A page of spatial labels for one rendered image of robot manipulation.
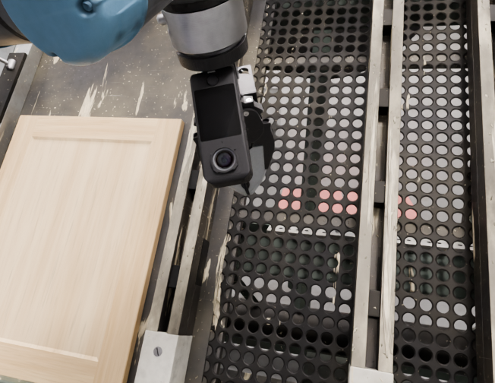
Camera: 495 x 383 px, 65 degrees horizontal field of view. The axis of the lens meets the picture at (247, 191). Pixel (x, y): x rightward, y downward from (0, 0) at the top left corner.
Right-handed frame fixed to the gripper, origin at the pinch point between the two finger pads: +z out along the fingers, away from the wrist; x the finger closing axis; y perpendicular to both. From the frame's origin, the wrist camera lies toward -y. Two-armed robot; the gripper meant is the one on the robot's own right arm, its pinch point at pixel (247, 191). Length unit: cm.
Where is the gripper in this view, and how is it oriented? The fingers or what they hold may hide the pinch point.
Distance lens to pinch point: 51.3
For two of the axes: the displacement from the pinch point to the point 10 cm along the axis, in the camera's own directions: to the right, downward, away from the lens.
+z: 1.7, 6.7, 7.2
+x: -9.8, 1.9, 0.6
